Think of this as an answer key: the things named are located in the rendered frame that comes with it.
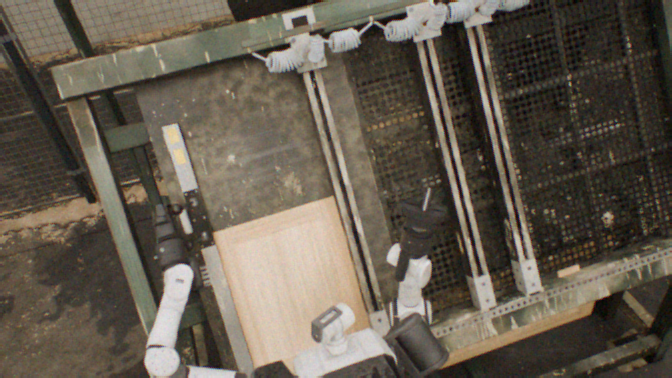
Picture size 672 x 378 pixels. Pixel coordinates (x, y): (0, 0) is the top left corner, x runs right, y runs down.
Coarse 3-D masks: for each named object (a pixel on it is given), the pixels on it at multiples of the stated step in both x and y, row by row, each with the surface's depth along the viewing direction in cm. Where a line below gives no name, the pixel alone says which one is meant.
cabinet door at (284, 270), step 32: (256, 224) 199; (288, 224) 201; (320, 224) 204; (224, 256) 197; (256, 256) 200; (288, 256) 202; (320, 256) 205; (256, 288) 201; (288, 288) 203; (320, 288) 206; (352, 288) 208; (256, 320) 202; (288, 320) 205; (256, 352) 203; (288, 352) 206
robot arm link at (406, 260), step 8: (400, 240) 169; (392, 248) 173; (400, 248) 169; (408, 248) 166; (392, 256) 173; (400, 256) 165; (408, 256) 165; (416, 256) 166; (424, 256) 171; (392, 264) 174; (400, 264) 166; (408, 264) 167; (416, 264) 168; (400, 272) 168; (408, 272) 171; (400, 280) 169
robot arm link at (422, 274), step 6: (420, 264) 169; (426, 264) 168; (420, 270) 168; (426, 270) 170; (408, 276) 179; (414, 276) 170; (420, 276) 169; (426, 276) 173; (402, 282) 178; (408, 282) 178; (414, 282) 174; (420, 282) 171; (426, 282) 175; (408, 288) 178; (414, 288) 175; (420, 288) 175
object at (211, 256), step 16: (176, 128) 188; (176, 144) 189; (192, 176) 191; (208, 256) 194; (208, 272) 195; (224, 272) 196; (224, 288) 196; (224, 304) 197; (224, 320) 197; (240, 336) 199; (240, 352) 200; (240, 368) 200
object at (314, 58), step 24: (288, 24) 186; (312, 48) 177; (312, 72) 195; (312, 96) 193; (312, 120) 199; (336, 144) 196; (336, 168) 201; (336, 192) 198; (360, 240) 201; (360, 264) 202; (360, 288) 206; (384, 312) 206; (384, 336) 206
